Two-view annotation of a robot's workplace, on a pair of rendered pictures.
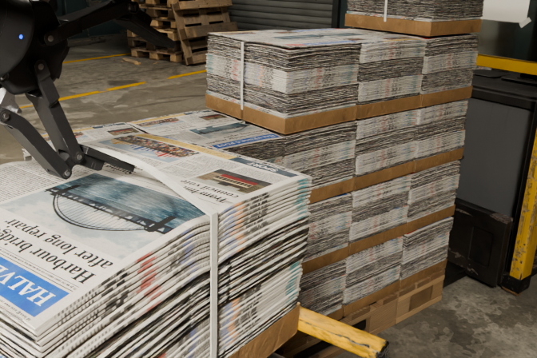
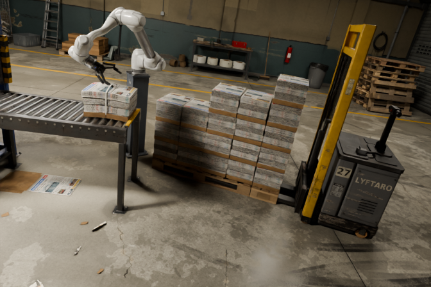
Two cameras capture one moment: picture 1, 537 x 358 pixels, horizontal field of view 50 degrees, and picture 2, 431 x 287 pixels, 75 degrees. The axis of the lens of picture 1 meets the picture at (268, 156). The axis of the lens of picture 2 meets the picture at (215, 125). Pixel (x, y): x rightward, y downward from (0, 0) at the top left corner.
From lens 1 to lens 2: 2.27 m
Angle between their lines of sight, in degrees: 48
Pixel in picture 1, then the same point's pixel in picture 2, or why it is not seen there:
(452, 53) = (284, 112)
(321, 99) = (222, 106)
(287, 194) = (122, 97)
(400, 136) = (256, 131)
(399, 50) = (256, 102)
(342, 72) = (231, 102)
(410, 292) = (257, 189)
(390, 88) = (251, 113)
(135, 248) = (95, 91)
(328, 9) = not seen: outside the picture
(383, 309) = (244, 187)
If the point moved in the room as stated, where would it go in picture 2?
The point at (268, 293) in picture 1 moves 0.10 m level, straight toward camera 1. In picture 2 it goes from (119, 110) to (107, 111)
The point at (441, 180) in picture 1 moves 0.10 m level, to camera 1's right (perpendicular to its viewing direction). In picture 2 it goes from (276, 156) to (284, 161)
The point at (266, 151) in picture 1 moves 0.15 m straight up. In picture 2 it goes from (202, 113) to (204, 99)
